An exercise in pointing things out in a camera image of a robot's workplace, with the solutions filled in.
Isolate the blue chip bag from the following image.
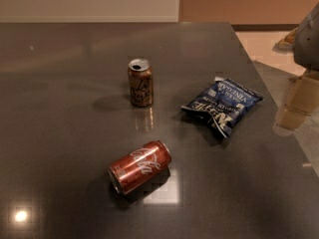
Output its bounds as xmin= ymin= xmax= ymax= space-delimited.
xmin=181 ymin=77 xmax=264 ymax=138

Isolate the red cola can lying down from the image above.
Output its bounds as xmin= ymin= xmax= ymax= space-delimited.
xmin=108 ymin=140 xmax=171 ymax=195

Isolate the upright brown soda can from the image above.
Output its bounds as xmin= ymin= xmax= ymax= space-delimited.
xmin=128 ymin=58 xmax=154 ymax=108

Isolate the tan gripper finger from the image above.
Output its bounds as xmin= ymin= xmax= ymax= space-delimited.
xmin=275 ymin=71 xmax=319 ymax=130

